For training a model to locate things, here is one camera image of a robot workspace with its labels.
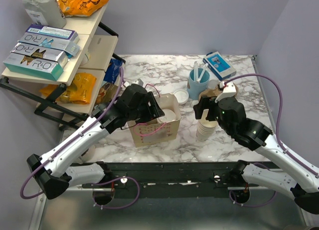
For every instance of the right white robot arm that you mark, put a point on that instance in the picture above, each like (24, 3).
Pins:
(299, 179)

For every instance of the silver r&o box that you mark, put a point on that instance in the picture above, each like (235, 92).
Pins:
(34, 51)
(69, 47)

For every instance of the purple white box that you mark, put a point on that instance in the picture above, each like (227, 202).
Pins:
(54, 32)

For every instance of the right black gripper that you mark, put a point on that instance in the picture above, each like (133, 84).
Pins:
(205, 103)

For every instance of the orange snack bag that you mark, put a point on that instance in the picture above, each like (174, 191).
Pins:
(80, 7)
(80, 90)

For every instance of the blue white razor box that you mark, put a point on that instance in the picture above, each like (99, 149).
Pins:
(219, 65)

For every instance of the silver R&O box middle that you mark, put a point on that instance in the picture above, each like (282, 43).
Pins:
(34, 51)

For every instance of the black beige shelf rack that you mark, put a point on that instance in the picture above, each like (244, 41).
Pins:
(97, 43)

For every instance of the orange snack bag lower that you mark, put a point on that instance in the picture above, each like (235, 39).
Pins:
(80, 90)

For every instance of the white sachet stick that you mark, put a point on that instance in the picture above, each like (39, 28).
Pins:
(201, 74)
(195, 72)

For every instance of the light blue utensil cup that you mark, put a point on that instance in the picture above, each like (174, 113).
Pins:
(194, 89)

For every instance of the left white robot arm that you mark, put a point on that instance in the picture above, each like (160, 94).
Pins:
(53, 170)

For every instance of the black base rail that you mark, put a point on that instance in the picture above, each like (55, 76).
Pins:
(175, 180)

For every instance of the white plastic cup lid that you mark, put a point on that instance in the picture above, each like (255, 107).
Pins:
(169, 116)

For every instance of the grey coffee bag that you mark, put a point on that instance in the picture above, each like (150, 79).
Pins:
(45, 12)

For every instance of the brown pink paper bag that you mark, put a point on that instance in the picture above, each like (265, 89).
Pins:
(153, 132)

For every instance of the teal R&O box front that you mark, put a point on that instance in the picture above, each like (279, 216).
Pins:
(35, 67)

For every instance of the silver R&O box upper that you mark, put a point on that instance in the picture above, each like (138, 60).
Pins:
(69, 47)

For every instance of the orange snack bag top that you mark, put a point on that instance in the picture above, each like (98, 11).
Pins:
(80, 7)

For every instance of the white lid stack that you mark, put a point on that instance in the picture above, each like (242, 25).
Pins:
(182, 96)

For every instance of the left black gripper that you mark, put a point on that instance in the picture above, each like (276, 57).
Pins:
(153, 112)

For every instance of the stack of cardboard carriers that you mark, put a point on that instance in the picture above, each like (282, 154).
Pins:
(211, 93)

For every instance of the stack of paper cups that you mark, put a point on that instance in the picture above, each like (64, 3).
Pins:
(205, 128)

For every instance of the brown snack bag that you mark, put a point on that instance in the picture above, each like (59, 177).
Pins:
(105, 94)

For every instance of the blue snack bag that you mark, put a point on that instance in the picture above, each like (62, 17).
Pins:
(112, 71)

